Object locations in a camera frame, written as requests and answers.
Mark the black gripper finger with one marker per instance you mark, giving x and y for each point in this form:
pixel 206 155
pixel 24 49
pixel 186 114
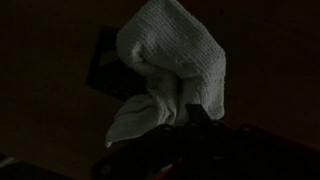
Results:
pixel 197 116

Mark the white cloth towel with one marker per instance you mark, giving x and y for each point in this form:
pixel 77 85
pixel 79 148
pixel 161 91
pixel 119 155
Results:
pixel 176 50

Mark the small black basket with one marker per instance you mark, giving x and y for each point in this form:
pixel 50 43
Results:
pixel 110 76

